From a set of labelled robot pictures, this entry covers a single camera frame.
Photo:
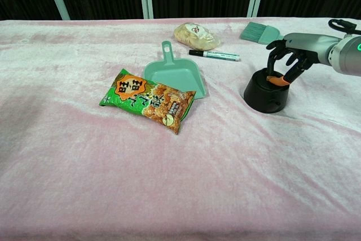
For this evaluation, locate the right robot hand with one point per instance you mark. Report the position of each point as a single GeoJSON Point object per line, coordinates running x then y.
{"type": "Point", "coordinates": [303, 44]}

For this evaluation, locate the small orange object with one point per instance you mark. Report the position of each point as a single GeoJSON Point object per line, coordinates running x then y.
{"type": "Point", "coordinates": [268, 81]}

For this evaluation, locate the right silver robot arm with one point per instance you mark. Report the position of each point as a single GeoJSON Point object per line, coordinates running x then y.
{"type": "Point", "coordinates": [346, 54]}

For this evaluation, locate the teal hand brush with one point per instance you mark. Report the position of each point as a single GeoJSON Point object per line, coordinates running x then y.
{"type": "Point", "coordinates": [258, 33]}

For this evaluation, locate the black round container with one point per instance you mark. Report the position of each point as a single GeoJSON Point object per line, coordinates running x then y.
{"type": "Point", "coordinates": [266, 94]}

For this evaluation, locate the white marker pen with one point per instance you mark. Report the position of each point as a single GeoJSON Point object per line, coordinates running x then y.
{"type": "Point", "coordinates": [214, 55]}

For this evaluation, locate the clear bag of snacks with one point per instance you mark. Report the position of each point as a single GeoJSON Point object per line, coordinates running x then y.
{"type": "Point", "coordinates": [195, 36]}

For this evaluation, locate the teal plastic dustpan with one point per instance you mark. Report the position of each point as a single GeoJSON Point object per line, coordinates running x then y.
{"type": "Point", "coordinates": [176, 74]}

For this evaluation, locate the green snack bag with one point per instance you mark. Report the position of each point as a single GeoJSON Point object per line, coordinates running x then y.
{"type": "Point", "coordinates": [148, 100]}

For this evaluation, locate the pink plush tablecloth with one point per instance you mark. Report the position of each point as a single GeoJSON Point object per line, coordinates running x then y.
{"type": "Point", "coordinates": [141, 167]}

